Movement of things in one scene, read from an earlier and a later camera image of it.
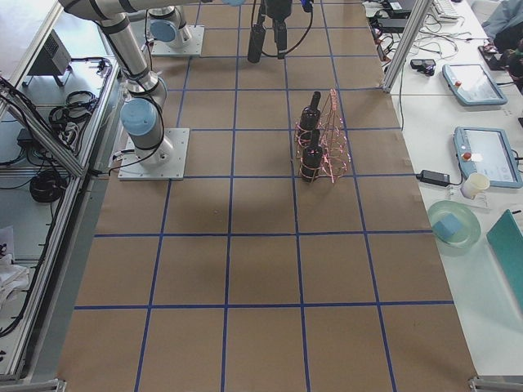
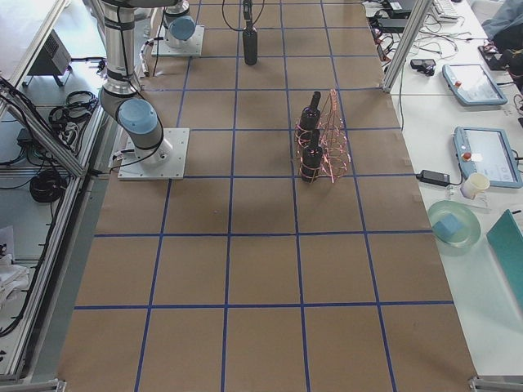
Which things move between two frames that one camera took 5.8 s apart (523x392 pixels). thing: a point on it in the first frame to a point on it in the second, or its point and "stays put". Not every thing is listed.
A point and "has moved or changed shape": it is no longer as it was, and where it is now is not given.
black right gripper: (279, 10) to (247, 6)
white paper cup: (474, 184) stays put
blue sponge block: (447, 225) stays put
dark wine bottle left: (312, 159) stays put
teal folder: (506, 242) stays put
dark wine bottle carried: (256, 45) has moved or changed shape
